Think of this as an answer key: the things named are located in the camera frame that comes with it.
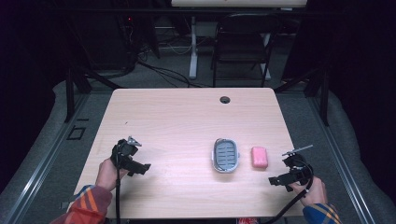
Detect aluminium floor rail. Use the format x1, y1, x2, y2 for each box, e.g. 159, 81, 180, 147
306, 96, 377, 224
2, 92, 92, 224

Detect black metal stand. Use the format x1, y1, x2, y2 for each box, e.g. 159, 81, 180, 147
274, 63, 332, 127
63, 63, 123, 124

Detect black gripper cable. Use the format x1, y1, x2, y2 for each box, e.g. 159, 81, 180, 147
114, 146, 123, 224
263, 159, 315, 224

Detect grey soap dish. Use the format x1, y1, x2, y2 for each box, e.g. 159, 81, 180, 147
211, 137, 242, 175

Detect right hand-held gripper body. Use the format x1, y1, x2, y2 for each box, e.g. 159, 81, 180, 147
281, 144, 315, 187

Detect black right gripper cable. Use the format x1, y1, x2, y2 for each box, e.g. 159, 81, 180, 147
263, 159, 315, 224

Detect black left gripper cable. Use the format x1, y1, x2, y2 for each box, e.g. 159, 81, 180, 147
114, 146, 123, 224

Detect dark equipment with red light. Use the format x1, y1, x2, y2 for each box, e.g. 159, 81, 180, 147
74, 8, 157, 71

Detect person's left hand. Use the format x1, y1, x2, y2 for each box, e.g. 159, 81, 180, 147
94, 158, 129, 192

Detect white desk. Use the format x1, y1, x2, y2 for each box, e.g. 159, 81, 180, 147
170, 0, 308, 80

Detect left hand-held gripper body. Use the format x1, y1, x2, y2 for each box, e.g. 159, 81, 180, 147
109, 135, 143, 171

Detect black floor cables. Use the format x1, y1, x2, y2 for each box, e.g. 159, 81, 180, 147
92, 18, 216, 89

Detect black folding chair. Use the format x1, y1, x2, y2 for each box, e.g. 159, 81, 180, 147
210, 12, 283, 89

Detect pink soap bar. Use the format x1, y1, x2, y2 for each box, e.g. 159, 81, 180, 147
250, 146, 269, 170

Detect person's right hand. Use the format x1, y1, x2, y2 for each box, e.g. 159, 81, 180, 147
288, 175, 329, 208

